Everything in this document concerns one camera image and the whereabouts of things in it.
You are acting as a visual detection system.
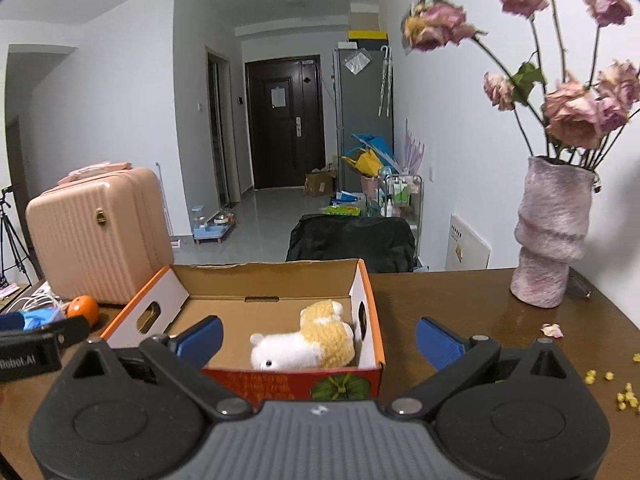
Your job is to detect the pink fuzzy vase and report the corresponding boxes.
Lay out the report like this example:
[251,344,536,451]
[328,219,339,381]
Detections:
[510,156,596,308]

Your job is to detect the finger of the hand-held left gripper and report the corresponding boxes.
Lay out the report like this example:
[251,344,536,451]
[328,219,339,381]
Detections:
[0,316,91,348]

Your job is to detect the pink ribbed suitcase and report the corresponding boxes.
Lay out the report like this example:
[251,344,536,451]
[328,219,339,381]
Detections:
[25,166,175,306]

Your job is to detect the white flat panel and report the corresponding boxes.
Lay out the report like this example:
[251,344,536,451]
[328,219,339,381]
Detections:
[444,214,491,272]

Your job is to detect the pink cloth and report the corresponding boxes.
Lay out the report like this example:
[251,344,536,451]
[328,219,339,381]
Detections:
[57,161,133,184]

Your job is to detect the purple feather wall decoration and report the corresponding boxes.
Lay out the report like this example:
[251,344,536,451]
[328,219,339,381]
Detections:
[404,120,426,173]

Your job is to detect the white hanging umbrella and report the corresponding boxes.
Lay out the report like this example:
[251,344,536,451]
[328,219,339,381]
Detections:
[378,45,394,118]

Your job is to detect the white pole stand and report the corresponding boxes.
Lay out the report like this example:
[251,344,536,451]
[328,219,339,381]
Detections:
[155,162,180,248]

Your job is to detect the dried pink roses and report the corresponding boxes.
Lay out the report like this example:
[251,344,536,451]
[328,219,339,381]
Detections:
[400,0,640,171]

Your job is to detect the black tripod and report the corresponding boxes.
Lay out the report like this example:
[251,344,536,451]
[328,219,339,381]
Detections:
[0,185,32,286]

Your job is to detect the dark brown entrance door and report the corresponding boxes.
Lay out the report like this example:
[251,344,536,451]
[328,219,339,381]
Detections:
[245,55,321,191]

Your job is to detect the yellow and black box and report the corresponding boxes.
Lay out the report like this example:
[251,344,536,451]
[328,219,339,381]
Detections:
[348,30,389,47]

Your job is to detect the white cables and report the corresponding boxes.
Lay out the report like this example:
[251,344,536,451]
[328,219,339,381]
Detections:
[10,282,71,313]

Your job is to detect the white and yellow plush toy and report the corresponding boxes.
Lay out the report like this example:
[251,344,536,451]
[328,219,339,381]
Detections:
[250,300,357,372]

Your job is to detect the black cloth cover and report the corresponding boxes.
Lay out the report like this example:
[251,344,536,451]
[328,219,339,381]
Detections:
[286,214,417,274]

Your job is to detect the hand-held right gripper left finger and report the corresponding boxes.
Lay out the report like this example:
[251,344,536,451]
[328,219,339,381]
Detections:
[64,316,253,421]

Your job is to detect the clear plastic bag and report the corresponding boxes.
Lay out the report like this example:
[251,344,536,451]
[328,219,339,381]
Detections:
[344,50,372,74]

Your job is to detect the yellow bag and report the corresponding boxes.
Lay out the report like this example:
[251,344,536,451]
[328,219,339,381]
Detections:
[341,150,382,177]

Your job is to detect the orange fruit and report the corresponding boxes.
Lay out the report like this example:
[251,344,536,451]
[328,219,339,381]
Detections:
[66,296,100,325]

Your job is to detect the orange cardboard box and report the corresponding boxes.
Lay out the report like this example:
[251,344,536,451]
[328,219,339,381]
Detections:
[100,259,386,402]

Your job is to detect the brown cardboard carton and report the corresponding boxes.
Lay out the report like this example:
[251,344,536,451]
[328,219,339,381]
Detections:
[305,170,337,197]

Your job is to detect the grey refrigerator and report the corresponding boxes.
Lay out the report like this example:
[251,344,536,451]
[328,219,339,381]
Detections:
[334,45,395,196]

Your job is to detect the scattered yellow kernels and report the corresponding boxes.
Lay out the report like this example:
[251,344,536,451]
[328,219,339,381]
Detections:
[582,369,640,413]

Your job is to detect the blue pet feeder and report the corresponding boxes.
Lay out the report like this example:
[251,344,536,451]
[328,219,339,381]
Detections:
[191,205,236,246]

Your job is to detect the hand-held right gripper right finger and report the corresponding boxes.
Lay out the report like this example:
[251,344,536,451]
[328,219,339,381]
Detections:
[387,317,576,420]

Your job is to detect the blue bag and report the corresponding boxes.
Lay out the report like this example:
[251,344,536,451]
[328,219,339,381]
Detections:
[351,133,401,171]

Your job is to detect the dark glass side door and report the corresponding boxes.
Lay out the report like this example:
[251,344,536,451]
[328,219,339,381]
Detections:
[207,52,231,206]

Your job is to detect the wire trolley with bottles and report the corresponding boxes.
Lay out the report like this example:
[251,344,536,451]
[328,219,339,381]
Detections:
[377,172,425,231]

